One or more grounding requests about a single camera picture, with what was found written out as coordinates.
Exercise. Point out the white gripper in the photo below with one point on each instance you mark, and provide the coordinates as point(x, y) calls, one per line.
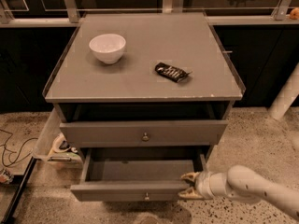
point(204, 184)

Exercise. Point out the grey drawer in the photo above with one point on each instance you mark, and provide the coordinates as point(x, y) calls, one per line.
point(144, 125)
point(137, 174)

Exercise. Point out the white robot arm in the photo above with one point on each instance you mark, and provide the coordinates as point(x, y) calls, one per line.
point(241, 184)

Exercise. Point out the grey drawer cabinet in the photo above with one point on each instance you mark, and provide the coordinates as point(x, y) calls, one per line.
point(183, 40)

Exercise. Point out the grey top drawer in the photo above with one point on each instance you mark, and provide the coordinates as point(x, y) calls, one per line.
point(144, 125)

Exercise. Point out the white pillar leg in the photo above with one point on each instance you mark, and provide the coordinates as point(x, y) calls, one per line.
point(286, 96)

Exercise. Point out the black snack wrapper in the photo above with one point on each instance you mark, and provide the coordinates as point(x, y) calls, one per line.
point(170, 72)

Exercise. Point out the clear plastic storage bin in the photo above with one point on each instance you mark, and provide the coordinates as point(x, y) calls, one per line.
point(48, 144)

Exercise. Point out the white ceramic bowl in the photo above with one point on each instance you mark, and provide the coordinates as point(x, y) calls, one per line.
point(108, 48)

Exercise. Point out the orange fruit on ledge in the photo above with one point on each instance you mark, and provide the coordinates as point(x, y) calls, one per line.
point(294, 14)

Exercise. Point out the metal window railing frame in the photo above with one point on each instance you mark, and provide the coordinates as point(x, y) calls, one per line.
point(55, 13)

